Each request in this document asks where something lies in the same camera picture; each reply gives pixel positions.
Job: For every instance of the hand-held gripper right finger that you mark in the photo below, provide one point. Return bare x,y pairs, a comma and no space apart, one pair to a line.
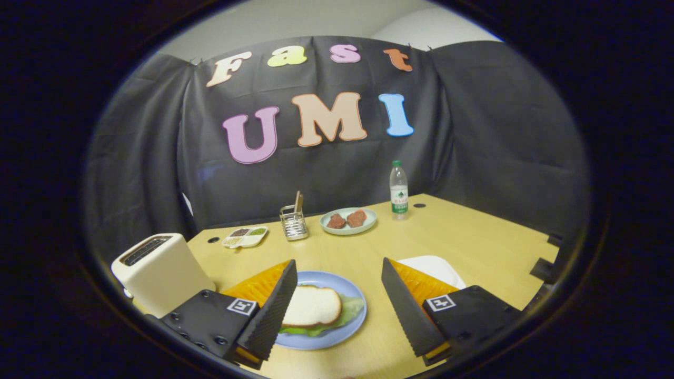
405,310

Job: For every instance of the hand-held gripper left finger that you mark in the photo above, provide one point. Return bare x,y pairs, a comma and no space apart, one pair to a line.
271,310

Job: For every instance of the toasted bread slice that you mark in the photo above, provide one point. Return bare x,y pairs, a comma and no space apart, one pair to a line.
313,306

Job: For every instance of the green lettuce leaf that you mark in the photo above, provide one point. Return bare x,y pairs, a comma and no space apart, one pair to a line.
352,308

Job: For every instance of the white plate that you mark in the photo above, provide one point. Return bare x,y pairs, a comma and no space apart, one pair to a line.
434,268

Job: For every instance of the blue plate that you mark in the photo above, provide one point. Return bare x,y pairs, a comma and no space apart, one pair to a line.
337,281

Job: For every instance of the white divided sauce dish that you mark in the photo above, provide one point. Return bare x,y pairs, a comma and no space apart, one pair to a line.
243,238

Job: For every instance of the metal utensil holder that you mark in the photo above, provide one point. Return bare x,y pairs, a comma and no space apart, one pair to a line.
294,226

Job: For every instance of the light green plate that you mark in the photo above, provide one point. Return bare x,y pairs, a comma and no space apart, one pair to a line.
368,217

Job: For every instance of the brown meat patty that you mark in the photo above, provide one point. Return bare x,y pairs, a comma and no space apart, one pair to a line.
336,221
356,218

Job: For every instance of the white toaster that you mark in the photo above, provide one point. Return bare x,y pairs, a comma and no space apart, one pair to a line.
166,279

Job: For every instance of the wooden utensils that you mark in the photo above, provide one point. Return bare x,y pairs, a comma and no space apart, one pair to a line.
298,201

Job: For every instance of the clear water bottle green cap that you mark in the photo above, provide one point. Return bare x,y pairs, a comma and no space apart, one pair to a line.
398,192

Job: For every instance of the black table edge clamp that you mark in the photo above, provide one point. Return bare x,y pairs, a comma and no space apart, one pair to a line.
542,269
554,240

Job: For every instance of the black backdrop cloth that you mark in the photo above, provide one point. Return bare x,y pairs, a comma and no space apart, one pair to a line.
484,131

